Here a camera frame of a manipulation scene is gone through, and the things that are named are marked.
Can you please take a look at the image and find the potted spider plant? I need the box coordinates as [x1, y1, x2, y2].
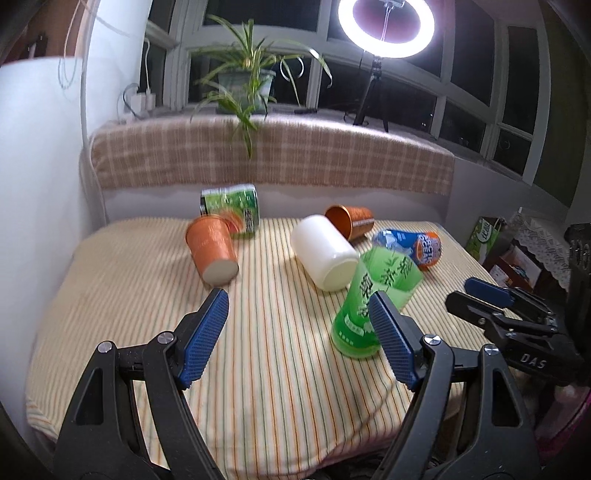
[189, 14, 333, 158]

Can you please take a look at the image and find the blue printed cup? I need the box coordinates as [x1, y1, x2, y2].
[373, 229, 441, 271]

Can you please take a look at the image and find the orange paper cup white base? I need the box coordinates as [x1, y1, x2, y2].
[185, 216, 240, 284]

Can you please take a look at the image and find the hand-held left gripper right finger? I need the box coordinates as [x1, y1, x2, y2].
[367, 291, 542, 480]

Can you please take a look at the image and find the ring light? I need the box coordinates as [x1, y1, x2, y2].
[337, 0, 437, 59]

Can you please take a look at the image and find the striped tablecloth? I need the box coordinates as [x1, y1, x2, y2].
[25, 217, 522, 476]

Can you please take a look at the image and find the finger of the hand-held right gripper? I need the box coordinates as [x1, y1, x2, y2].
[445, 291, 557, 343]
[464, 277, 562, 320]

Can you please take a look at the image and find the shiny orange cup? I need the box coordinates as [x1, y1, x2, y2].
[324, 205, 375, 243]

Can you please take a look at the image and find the plaid blanket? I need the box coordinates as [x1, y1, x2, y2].
[90, 113, 455, 195]

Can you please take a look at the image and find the white power strip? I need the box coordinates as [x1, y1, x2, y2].
[122, 90, 158, 123]

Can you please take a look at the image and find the white lace cloth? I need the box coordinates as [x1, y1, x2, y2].
[505, 210, 573, 291]

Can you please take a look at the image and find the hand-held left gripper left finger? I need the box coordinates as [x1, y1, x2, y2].
[52, 288, 230, 480]

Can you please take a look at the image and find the green printed paper cup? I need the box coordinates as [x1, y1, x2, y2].
[200, 184, 260, 238]

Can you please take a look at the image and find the clear green printed cup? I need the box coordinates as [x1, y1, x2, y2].
[331, 247, 424, 360]

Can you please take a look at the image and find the black tripod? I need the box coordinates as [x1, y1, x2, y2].
[353, 55, 391, 132]

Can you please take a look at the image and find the green carton box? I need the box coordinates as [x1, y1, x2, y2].
[466, 216, 506, 264]

